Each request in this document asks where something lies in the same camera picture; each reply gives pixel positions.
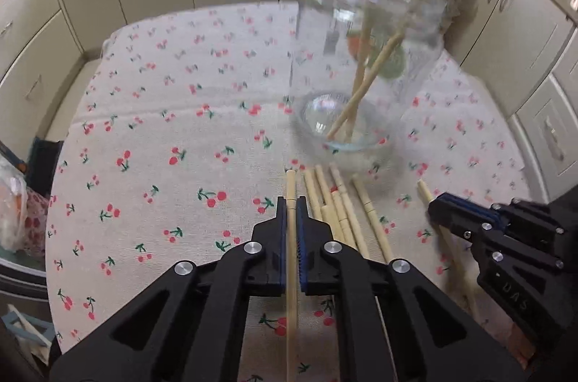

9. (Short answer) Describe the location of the cherry print tablecloth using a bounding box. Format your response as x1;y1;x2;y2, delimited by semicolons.
45;3;543;382

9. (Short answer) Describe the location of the cream kitchen cabinet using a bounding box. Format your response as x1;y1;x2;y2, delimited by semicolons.
445;0;578;202

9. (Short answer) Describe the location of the clear plastic bag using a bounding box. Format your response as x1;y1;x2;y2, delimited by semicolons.
0;156;31;253

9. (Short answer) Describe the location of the dark blue chair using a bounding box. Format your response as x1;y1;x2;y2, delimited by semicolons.
27;137;65;195

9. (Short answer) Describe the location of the cream drawer cabinet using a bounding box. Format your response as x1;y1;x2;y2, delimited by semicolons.
0;0;129;148

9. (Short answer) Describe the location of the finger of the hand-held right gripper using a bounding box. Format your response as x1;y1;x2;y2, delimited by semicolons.
428;194;566;271
444;192;567;258

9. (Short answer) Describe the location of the light blue wooden frame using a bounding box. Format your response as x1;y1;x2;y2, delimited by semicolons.
0;304;57;361

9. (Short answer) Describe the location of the pink floral bag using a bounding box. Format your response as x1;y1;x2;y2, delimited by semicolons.
25;188;54;258

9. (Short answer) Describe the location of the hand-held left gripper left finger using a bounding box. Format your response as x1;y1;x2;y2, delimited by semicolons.
49;197;290;382

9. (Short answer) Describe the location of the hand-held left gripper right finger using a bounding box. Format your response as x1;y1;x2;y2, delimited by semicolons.
296;197;530;382

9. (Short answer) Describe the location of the clear glass jar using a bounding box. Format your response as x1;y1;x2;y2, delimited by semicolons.
291;0;449;166

